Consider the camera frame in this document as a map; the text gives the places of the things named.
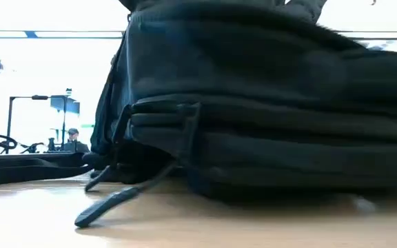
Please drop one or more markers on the black fabric backpack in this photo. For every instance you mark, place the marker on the black fabric backpack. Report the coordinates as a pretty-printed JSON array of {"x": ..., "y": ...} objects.
[{"x": 253, "y": 103}]

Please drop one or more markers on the person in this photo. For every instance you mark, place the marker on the person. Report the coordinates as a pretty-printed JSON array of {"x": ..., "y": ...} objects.
[{"x": 74, "y": 143}]

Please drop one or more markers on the blue lit monitor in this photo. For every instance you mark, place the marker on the blue lit monitor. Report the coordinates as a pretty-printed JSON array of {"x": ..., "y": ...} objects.
[{"x": 64, "y": 105}]

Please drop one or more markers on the black metal stand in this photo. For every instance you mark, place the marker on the black metal stand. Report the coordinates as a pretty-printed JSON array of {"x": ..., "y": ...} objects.
[{"x": 10, "y": 124}]

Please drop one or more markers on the black horizontal rig beam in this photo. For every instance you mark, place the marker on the black horizontal rig beam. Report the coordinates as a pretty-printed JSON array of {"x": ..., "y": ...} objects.
[{"x": 30, "y": 34}]

